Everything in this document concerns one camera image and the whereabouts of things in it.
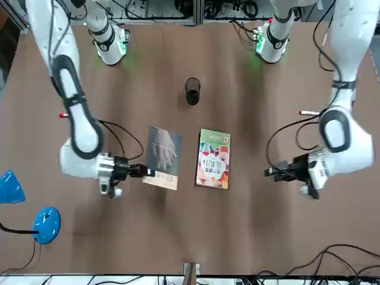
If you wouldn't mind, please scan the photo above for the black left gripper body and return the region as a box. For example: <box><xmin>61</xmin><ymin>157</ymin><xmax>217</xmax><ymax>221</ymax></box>
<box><xmin>292</xmin><ymin>154</ymin><xmax>312</xmax><ymax>183</ymax></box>

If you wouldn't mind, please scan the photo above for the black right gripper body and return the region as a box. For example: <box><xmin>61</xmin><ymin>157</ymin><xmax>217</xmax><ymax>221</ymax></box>
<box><xmin>113</xmin><ymin>156</ymin><xmax>140</xmax><ymax>181</ymax></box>

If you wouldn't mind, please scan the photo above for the grey hands cover book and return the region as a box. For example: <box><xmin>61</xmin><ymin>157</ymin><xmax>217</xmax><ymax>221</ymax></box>
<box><xmin>142</xmin><ymin>125</ymin><xmax>183</xmax><ymax>191</ymax></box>

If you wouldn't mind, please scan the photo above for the colourful juice recipe book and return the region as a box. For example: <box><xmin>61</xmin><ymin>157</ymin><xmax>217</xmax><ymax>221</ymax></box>
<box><xmin>195</xmin><ymin>128</ymin><xmax>232</xmax><ymax>190</ymax></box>

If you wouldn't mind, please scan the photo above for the black mesh pen holder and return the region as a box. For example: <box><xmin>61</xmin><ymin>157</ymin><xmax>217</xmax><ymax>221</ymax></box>
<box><xmin>184</xmin><ymin>77</ymin><xmax>202</xmax><ymax>106</ymax></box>

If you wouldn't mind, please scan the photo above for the blue desk lamp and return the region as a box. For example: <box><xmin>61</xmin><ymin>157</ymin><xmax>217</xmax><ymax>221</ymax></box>
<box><xmin>0</xmin><ymin>169</ymin><xmax>62</xmax><ymax>245</ymax></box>

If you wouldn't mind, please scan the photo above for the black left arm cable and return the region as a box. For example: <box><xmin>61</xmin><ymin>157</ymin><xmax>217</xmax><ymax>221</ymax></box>
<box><xmin>265</xmin><ymin>115</ymin><xmax>326</xmax><ymax>175</ymax></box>

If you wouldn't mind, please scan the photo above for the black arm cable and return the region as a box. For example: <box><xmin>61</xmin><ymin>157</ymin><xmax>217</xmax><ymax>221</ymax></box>
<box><xmin>265</xmin><ymin>115</ymin><xmax>326</xmax><ymax>175</ymax></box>
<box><xmin>97</xmin><ymin>119</ymin><xmax>145</xmax><ymax>163</ymax></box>

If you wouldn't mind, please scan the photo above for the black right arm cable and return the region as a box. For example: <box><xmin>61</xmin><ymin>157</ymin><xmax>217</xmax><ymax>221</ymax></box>
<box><xmin>97</xmin><ymin>119</ymin><xmax>145</xmax><ymax>163</ymax></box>

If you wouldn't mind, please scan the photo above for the black looped cable bundle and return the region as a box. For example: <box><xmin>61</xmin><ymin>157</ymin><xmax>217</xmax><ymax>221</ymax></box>
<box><xmin>256</xmin><ymin>243</ymin><xmax>380</xmax><ymax>281</ymax></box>

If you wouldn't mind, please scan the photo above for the aluminium frame post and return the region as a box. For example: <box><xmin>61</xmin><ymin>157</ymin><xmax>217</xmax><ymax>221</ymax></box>
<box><xmin>194</xmin><ymin>0</ymin><xmax>205</xmax><ymax>27</ymax></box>
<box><xmin>183</xmin><ymin>262</ymin><xmax>201</xmax><ymax>285</ymax></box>

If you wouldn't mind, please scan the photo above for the black lamp power cable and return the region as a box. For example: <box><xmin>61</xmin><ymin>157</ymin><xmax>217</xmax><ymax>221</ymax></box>
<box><xmin>0</xmin><ymin>242</ymin><xmax>42</xmax><ymax>274</ymax></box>

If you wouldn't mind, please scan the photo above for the aluminium frame beam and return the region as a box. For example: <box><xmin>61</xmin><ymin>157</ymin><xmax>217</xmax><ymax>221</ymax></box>
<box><xmin>0</xmin><ymin>0</ymin><xmax>31</xmax><ymax>31</ymax></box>

